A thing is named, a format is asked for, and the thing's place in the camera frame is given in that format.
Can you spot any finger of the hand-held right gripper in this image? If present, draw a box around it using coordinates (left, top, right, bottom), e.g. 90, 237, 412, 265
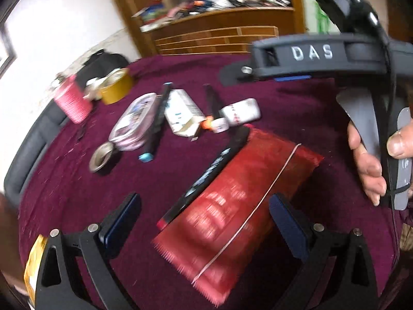
219, 61, 259, 86
274, 75, 312, 82

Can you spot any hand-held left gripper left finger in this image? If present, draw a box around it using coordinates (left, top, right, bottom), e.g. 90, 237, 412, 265
34, 192, 142, 310

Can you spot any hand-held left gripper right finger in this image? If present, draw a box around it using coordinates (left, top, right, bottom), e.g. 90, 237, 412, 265
269, 193, 379, 310

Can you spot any red foil packet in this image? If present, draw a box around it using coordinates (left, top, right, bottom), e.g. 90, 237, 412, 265
152, 127, 324, 307

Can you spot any black marker red cap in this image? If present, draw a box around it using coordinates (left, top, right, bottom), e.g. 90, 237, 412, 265
157, 124, 251, 231

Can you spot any black marker blue cap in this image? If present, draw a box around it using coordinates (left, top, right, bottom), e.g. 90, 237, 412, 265
139, 83, 172, 162

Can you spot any person's right forearm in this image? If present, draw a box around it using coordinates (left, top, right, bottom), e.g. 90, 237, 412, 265
398, 200, 413, 255

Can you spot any person's right hand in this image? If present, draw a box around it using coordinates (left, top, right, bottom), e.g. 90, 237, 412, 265
348, 121, 413, 206

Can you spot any black marker orange tip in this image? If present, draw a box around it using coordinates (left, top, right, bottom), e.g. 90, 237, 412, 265
202, 84, 224, 130

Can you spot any white plastic case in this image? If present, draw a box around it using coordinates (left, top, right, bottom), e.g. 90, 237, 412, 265
221, 98, 261, 126

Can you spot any white rubber band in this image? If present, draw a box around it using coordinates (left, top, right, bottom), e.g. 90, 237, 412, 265
193, 143, 303, 282

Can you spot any green bamboo poster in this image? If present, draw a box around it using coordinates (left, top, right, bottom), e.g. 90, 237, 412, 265
310, 0, 339, 34

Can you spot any wooden cabinet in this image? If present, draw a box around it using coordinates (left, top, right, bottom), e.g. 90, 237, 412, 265
106, 0, 307, 61

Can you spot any small white bottle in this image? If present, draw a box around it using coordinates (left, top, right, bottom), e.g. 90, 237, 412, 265
210, 118, 229, 134

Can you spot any small silver tape roll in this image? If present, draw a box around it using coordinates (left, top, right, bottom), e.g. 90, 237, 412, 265
89, 142, 119, 175

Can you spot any white cardboard carton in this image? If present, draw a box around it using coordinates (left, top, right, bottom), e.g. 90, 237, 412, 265
164, 89, 207, 138

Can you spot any pile of assorted clutter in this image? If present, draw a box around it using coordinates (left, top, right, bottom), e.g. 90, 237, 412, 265
132, 0, 294, 30

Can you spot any yellow packet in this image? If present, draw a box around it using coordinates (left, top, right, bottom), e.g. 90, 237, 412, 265
23, 234, 49, 301

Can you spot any black leather sofa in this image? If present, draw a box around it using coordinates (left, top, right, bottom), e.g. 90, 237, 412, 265
3, 103, 70, 207

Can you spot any brown cushion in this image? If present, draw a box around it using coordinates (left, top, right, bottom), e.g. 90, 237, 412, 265
0, 194, 20, 291

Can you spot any yellow tape roll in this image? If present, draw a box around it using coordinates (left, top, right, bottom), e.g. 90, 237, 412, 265
98, 68, 134, 105

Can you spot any bottle in pink knitted sleeve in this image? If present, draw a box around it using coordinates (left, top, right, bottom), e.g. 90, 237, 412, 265
53, 74, 93, 124

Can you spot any black bag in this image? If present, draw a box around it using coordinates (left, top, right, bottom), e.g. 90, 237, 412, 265
81, 50, 130, 83

